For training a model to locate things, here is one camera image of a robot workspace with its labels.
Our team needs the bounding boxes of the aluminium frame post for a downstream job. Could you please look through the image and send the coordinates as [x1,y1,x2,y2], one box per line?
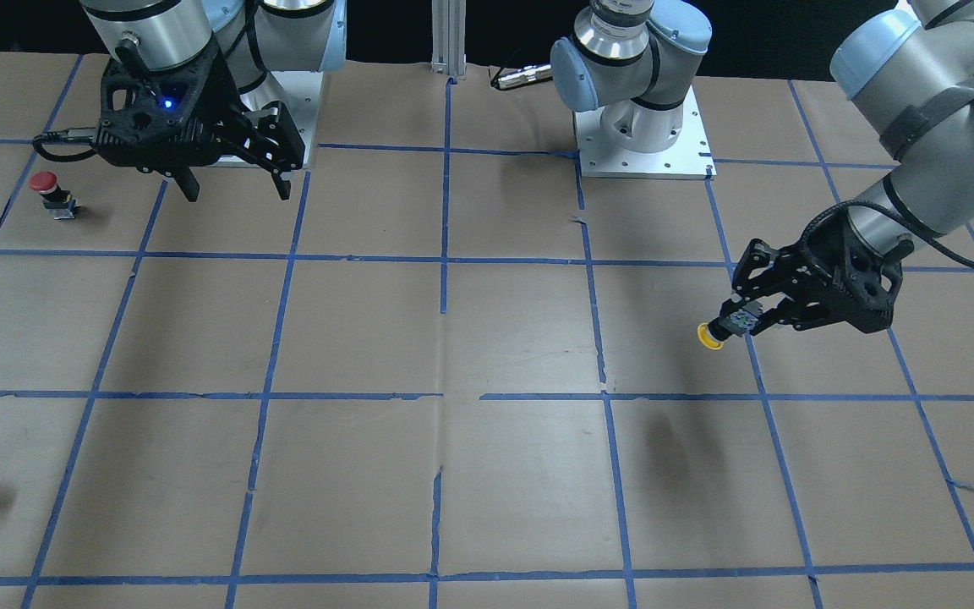
[430,0,467,80]

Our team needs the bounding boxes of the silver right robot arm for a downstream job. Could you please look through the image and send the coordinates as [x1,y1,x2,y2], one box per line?
[81,1,347,201]

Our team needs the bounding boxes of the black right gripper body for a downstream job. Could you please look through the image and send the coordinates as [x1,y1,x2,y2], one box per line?
[94,38,243,168]

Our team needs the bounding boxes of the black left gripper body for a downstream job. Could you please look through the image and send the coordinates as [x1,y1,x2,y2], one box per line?
[788,206,915,334]

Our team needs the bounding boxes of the red push button switch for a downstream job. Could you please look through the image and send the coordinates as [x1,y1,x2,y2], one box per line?
[28,171,79,220]

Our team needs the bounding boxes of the yellow push button switch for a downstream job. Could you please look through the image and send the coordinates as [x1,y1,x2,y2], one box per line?
[696,302,763,350]

